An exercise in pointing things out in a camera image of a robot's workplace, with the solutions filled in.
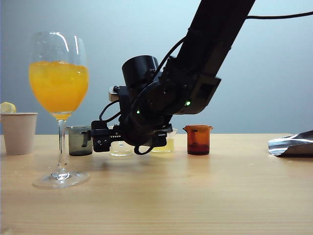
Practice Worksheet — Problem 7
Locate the small clear measuring cup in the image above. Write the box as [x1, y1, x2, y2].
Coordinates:
[110, 140, 133, 157]

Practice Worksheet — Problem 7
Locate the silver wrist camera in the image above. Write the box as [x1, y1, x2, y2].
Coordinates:
[108, 85, 121, 101]

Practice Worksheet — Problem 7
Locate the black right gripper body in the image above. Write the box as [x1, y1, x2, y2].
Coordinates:
[107, 85, 173, 147]

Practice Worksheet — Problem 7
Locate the yellow lemon slice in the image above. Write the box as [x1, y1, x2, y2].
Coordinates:
[0, 101, 17, 114]

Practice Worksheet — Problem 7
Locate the grey translucent measuring cup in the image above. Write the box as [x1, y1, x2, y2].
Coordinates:
[65, 125, 94, 157]

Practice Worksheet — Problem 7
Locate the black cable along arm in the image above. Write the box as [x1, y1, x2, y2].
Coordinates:
[155, 39, 185, 75]

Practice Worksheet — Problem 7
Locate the amber measuring cup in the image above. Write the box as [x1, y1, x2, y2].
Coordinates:
[182, 124, 214, 156]

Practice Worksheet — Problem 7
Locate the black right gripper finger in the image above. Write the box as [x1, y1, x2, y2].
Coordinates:
[150, 129, 169, 149]
[90, 120, 111, 153]

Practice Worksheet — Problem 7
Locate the clear measuring cup yellow liquid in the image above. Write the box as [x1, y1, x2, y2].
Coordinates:
[150, 128, 178, 154]

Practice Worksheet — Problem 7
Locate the thin black overhead cable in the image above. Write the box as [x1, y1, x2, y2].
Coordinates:
[246, 10, 313, 20]

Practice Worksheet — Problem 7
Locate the silver foil bag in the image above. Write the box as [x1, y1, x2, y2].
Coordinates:
[268, 130, 313, 158]

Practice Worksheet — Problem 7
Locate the beige paper cup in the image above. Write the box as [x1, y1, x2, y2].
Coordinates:
[0, 112, 39, 156]

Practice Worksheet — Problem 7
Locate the black camera cable loop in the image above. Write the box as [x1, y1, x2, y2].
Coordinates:
[99, 100, 122, 122]

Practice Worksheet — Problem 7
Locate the clear stemmed wine glass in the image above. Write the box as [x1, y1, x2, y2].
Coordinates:
[28, 31, 90, 189]

